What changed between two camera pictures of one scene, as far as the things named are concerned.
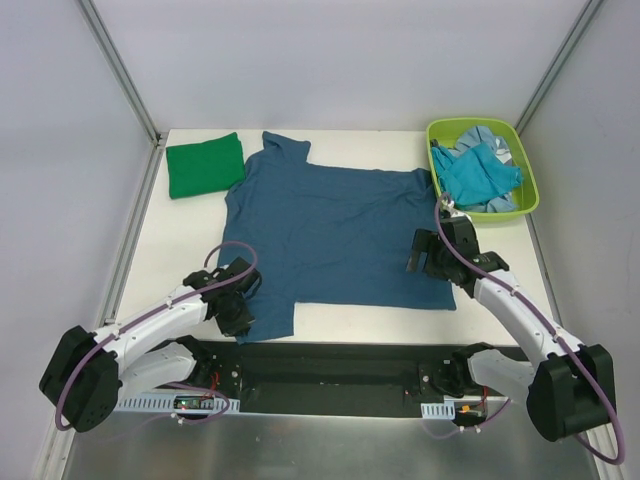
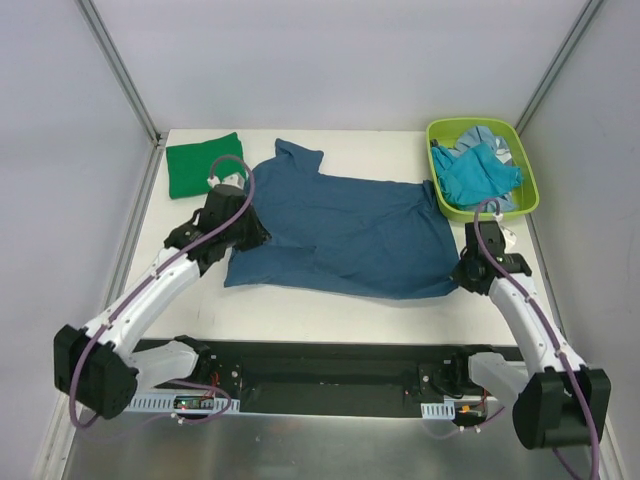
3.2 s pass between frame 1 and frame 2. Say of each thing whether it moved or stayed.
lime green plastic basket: stayed
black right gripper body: moved
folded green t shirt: stayed
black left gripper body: moved
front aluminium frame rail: stayed
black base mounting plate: stayed
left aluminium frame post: stayed
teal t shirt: stayed
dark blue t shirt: moved
